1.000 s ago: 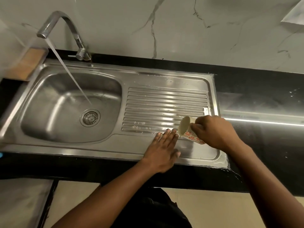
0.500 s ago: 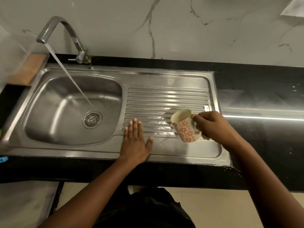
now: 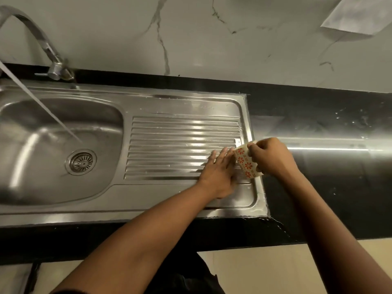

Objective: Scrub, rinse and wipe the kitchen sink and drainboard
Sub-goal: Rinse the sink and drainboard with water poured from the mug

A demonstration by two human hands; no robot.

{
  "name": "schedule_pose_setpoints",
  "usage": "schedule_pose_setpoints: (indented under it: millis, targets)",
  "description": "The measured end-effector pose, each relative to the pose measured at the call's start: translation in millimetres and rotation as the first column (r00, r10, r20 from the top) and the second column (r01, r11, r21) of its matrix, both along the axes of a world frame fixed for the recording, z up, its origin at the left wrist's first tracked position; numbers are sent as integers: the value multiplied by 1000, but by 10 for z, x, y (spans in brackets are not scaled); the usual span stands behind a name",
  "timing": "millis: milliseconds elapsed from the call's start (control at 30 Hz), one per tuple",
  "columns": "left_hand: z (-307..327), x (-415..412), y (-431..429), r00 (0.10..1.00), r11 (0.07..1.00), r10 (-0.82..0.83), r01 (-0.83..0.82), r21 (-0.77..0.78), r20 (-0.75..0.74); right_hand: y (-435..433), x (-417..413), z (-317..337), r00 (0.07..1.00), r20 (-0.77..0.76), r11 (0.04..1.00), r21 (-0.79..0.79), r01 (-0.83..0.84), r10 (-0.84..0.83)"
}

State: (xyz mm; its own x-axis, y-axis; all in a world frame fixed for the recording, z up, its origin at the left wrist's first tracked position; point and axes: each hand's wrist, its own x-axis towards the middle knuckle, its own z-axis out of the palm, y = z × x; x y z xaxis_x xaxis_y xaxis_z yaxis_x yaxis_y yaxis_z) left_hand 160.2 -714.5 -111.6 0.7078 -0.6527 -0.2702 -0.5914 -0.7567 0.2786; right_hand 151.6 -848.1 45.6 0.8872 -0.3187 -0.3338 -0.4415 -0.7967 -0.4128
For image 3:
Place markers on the chrome faucet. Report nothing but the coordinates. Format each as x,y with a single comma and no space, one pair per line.
39,33

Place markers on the white paper sheet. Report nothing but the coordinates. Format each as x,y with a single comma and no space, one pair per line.
358,15

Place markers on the stainless steel sink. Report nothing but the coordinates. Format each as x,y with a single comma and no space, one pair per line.
92,180

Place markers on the person's left forearm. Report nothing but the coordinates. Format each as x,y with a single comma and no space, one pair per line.
137,241

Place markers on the person's left hand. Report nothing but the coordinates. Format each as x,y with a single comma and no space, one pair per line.
217,177

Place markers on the person's right hand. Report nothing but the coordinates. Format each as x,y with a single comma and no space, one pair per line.
272,159

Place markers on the running water stream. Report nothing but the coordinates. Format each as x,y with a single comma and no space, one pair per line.
39,104

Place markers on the person's right forearm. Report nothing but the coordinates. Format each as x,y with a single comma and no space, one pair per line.
333,235

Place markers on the cream floral mug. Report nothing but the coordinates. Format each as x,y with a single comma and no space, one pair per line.
245,163

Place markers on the person's black clothing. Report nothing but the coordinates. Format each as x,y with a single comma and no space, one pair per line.
190,277

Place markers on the round metal drain strainer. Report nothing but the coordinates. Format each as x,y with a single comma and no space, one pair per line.
81,162

